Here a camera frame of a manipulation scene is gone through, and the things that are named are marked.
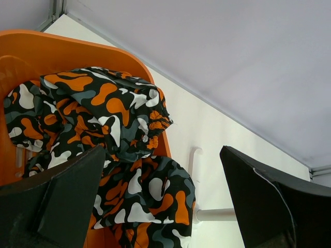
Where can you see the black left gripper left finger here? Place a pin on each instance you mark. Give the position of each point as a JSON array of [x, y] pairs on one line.
[[52, 208]]

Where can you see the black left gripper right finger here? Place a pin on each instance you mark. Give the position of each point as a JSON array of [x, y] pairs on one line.
[[274, 208]]

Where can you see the camouflage patterned shorts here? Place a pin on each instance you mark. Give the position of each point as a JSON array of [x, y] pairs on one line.
[[143, 200]]

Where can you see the white and silver clothes rack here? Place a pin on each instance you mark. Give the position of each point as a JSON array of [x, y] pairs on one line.
[[195, 167]]

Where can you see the orange plastic basket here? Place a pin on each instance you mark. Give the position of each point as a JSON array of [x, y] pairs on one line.
[[27, 56]]

